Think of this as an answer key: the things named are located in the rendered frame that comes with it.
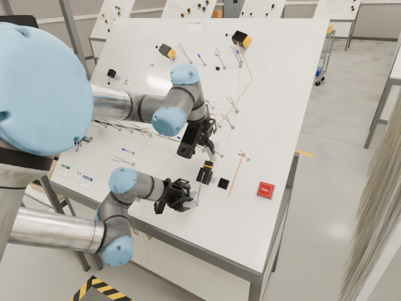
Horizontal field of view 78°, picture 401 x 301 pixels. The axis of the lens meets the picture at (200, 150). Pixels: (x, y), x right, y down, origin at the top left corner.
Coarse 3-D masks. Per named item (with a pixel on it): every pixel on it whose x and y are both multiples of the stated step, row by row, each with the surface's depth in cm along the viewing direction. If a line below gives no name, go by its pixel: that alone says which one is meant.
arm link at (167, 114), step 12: (156, 96) 62; (168, 96) 61; (180, 96) 61; (192, 96) 63; (144, 108) 61; (156, 108) 60; (168, 108) 58; (180, 108) 59; (144, 120) 63; (156, 120) 58; (168, 120) 57; (180, 120) 59; (168, 132) 60
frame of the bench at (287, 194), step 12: (288, 192) 130; (288, 204) 140; (276, 228) 111; (276, 252) 146; (96, 264) 179; (132, 264) 146; (276, 264) 174; (156, 276) 138; (180, 288) 131; (252, 288) 99; (204, 300) 125; (252, 300) 103
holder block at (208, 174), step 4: (200, 168) 95; (204, 168) 94; (200, 172) 94; (208, 172) 93; (212, 172) 96; (200, 176) 94; (204, 176) 93; (208, 176) 93; (196, 180) 94; (200, 180) 94; (204, 180) 93; (208, 180) 95; (208, 184) 96
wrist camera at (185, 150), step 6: (192, 126) 76; (198, 126) 76; (186, 132) 77; (192, 132) 76; (198, 132) 75; (186, 138) 76; (192, 138) 75; (198, 138) 77; (180, 144) 77; (186, 144) 76; (192, 144) 75; (180, 150) 76; (186, 150) 75; (192, 150) 76; (186, 156) 75
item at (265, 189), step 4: (260, 184) 91; (264, 184) 90; (268, 184) 90; (260, 188) 90; (264, 188) 90; (268, 188) 89; (272, 188) 89; (260, 192) 90; (264, 192) 89; (268, 192) 89; (264, 196) 89; (268, 196) 89
